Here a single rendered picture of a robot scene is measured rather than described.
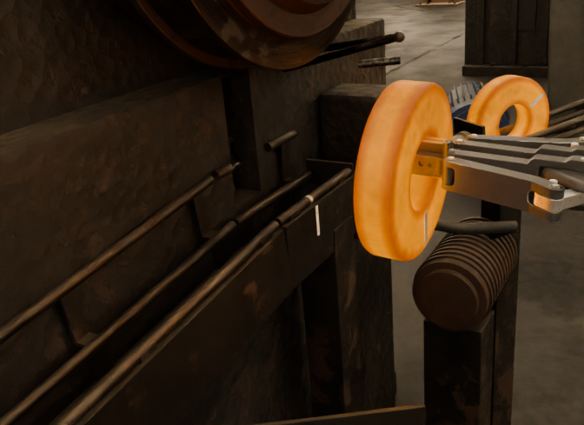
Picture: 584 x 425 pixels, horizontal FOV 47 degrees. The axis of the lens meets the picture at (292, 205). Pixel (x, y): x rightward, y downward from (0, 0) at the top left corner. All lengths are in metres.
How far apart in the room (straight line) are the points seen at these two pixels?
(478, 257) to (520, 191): 0.61
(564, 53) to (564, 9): 0.20
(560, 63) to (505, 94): 2.41
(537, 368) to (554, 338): 0.15
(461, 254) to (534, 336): 0.83
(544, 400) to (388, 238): 1.19
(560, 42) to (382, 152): 3.05
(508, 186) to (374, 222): 0.10
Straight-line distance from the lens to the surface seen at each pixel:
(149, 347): 0.65
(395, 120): 0.53
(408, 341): 1.86
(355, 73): 1.17
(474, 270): 1.09
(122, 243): 0.72
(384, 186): 0.52
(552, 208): 0.50
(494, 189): 0.52
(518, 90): 1.18
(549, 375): 1.78
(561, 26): 3.54
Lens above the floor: 1.02
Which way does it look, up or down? 22 degrees down
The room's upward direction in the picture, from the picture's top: 5 degrees counter-clockwise
